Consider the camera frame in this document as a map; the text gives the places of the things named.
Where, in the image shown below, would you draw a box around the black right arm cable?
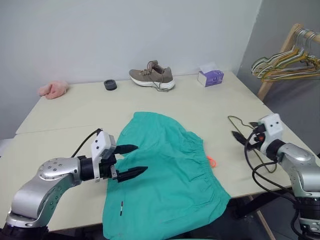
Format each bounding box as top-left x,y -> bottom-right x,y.
244,131 -> 305,240

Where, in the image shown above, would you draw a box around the wooden clothes rack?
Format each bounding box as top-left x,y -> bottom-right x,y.
256,23 -> 320,102

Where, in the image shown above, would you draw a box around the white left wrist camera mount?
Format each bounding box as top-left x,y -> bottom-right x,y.
90,130 -> 117,183

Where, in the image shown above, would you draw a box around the green shorts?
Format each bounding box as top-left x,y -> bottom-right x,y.
102,111 -> 232,240

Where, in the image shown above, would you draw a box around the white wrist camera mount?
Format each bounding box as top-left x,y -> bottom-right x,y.
257,113 -> 285,141
90,130 -> 117,183

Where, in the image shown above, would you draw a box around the purple tissue box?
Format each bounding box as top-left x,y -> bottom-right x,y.
197,62 -> 225,88

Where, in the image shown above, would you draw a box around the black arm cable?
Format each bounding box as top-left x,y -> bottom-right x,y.
244,131 -> 305,240
71,128 -> 104,159

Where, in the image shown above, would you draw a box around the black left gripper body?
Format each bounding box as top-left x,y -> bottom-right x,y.
99,153 -> 120,181

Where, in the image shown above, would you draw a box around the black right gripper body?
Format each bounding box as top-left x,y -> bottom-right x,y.
248,126 -> 268,152

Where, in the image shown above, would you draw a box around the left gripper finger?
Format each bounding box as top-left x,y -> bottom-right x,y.
116,166 -> 149,183
114,143 -> 140,156

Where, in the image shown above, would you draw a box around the yellow wire hanger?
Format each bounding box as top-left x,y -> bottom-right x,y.
259,29 -> 320,82

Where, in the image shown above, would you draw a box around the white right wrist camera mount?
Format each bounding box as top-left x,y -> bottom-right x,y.
257,113 -> 285,141

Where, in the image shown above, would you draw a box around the white wire hanger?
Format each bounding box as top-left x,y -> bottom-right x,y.
250,28 -> 320,76

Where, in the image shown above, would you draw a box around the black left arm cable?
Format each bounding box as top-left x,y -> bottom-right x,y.
71,128 -> 104,159

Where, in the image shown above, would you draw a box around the black table support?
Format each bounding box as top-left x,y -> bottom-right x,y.
229,189 -> 297,221

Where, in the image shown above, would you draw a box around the pink plush cloth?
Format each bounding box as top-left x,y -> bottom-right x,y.
37,80 -> 70,100

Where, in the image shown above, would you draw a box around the dark wire hanger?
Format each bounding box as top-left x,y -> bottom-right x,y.
227,115 -> 279,175

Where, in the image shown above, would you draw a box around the wooden table leg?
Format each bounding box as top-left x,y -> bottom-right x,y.
247,195 -> 276,240

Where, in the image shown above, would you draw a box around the taupe sneaker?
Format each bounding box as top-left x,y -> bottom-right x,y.
128,59 -> 176,93

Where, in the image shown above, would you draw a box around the black round lid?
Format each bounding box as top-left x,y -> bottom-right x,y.
103,79 -> 118,92

